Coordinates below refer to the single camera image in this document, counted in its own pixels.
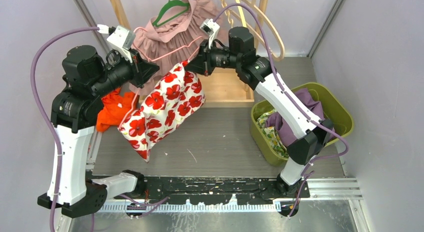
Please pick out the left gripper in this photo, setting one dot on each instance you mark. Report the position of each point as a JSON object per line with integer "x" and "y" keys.
{"x": 142, "y": 70}

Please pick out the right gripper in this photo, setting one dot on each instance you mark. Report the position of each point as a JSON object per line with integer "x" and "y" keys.
{"x": 201, "y": 64}

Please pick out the pink hanger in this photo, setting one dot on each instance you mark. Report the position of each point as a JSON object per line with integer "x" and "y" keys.
{"x": 164, "y": 46}

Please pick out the pink dress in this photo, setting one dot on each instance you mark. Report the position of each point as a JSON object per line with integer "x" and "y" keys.
{"x": 199, "y": 11}

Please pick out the red floral garment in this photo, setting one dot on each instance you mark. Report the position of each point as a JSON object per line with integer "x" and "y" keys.
{"x": 175, "y": 97}

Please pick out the green hanger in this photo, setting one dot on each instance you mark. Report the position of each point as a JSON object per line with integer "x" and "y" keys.
{"x": 170, "y": 10}

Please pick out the lemon print skirt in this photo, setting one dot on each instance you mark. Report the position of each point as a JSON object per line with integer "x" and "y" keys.
{"x": 277, "y": 132}

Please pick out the purple skirt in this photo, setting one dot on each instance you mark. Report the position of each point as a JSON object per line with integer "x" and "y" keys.
{"x": 314, "y": 106}

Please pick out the green plastic basket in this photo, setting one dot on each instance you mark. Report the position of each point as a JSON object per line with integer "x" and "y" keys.
{"x": 342, "y": 121}

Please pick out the yellow hanger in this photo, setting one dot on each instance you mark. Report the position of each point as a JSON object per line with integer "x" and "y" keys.
{"x": 235, "y": 13}

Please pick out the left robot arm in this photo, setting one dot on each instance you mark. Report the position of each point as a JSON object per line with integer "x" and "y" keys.
{"x": 74, "y": 114}

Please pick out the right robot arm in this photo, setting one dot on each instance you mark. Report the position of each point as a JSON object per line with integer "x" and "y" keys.
{"x": 311, "y": 133}

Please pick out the wooden clothes rack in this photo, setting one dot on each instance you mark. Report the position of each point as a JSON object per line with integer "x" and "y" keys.
{"x": 223, "y": 88}

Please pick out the orange cloth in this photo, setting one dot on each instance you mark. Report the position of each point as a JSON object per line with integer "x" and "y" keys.
{"x": 115, "y": 108}

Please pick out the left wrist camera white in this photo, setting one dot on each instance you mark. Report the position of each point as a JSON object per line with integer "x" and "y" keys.
{"x": 121, "y": 39}

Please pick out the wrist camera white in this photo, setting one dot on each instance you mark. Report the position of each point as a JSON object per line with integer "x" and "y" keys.
{"x": 121, "y": 39}
{"x": 211, "y": 29}

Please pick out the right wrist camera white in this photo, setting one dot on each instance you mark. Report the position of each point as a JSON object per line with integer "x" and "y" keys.
{"x": 211, "y": 29}

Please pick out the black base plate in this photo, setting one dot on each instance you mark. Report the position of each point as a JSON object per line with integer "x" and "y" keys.
{"x": 214, "y": 194}

